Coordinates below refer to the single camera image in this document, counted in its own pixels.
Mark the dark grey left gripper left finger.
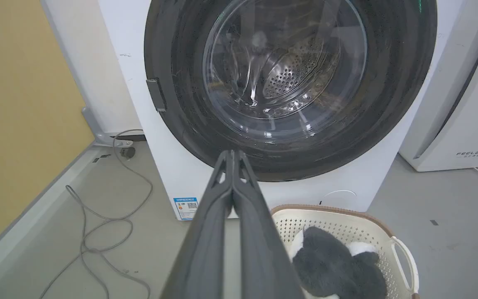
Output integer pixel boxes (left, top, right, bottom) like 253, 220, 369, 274
160, 150, 234, 299

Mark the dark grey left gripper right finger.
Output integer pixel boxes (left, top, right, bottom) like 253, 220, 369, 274
232, 150, 305, 299

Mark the white front-load washing machine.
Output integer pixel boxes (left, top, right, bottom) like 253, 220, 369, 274
40, 0, 468, 221

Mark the round black glass washer door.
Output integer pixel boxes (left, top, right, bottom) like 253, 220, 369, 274
144, 0, 438, 182

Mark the blue energy label sticker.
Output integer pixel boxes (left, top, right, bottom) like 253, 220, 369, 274
173, 197, 199, 221

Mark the cream perforated laundry basket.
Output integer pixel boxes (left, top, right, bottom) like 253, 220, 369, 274
271, 204, 420, 299

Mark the white air purifier appliance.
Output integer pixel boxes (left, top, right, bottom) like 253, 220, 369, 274
398, 0, 478, 172

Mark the grey power cable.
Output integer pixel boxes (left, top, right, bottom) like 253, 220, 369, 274
39, 129, 154, 299

